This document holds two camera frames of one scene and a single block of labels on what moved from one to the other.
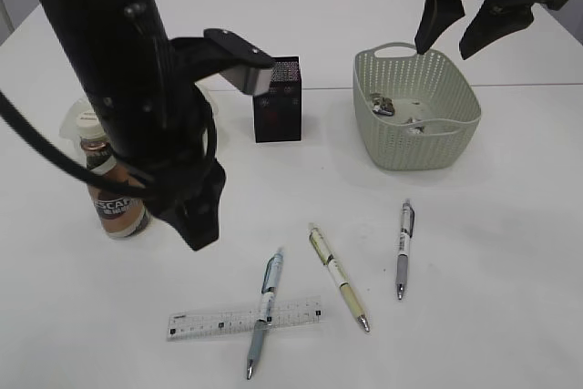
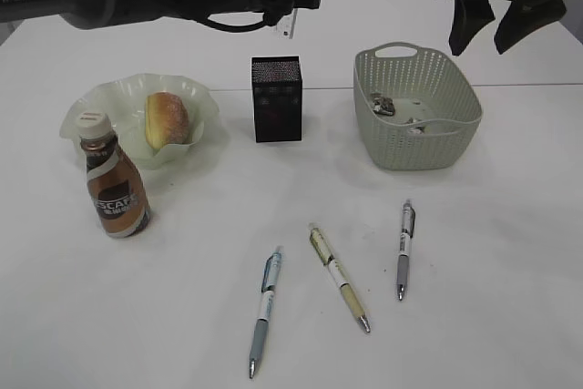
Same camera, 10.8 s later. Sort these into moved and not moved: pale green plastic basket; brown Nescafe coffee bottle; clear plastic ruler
Moved: clear plastic ruler
Not moved: brown Nescafe coffee bottle; pale green plastic basket
